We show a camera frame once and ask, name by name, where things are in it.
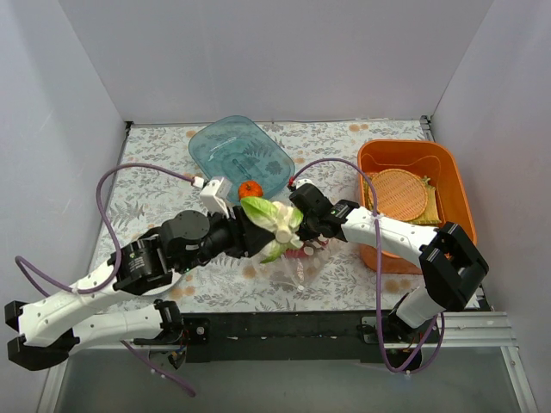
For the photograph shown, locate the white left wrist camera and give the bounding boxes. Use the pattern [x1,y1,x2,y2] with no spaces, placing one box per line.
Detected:
[199,176,232,218]

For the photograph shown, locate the green bamboo mat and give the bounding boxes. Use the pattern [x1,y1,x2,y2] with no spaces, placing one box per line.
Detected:
[363,176,441,226]

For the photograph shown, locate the round woven orange mat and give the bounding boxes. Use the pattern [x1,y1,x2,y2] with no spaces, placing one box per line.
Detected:
[364,169,429,222]

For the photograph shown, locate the teal transparent plastic tray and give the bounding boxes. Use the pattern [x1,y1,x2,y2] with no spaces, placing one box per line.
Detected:
[189,115,295,203]

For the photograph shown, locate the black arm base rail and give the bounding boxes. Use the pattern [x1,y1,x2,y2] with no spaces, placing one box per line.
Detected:
[145,310,431,375]

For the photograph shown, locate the clear polka dot zip bag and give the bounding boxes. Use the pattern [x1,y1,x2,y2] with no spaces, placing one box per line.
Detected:
[251,237,340,293]

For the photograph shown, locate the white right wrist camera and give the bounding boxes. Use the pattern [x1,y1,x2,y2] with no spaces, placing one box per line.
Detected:
[288,178,313,192]

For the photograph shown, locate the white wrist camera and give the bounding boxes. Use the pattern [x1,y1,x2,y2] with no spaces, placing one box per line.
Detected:
[199,176,232,218]
[288,178,313,192]

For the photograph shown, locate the orange plastic tub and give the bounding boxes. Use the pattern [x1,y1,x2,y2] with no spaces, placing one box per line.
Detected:
[356,139,478,275]

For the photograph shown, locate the floral patterned table mat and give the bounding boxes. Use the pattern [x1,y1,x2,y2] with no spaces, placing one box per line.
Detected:
[93,121,428,312]

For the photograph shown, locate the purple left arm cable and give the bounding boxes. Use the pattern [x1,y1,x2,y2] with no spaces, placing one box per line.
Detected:
[15,163,206,397]

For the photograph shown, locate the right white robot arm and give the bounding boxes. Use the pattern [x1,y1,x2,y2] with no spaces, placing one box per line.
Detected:
[289,183,489,342]

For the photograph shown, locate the white strawberry print plate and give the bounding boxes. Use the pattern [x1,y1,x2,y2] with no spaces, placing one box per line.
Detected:
[143,271,183,297]

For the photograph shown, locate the fake cauliflower with leaves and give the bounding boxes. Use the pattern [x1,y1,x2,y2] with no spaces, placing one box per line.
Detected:
[240,196,303,263]

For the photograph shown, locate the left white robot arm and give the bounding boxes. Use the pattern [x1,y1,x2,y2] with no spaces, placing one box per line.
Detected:
[4,206,275,371]

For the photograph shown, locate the small orange fake pumpkin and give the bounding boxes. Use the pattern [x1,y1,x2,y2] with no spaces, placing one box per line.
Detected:
[238,180,263,200]

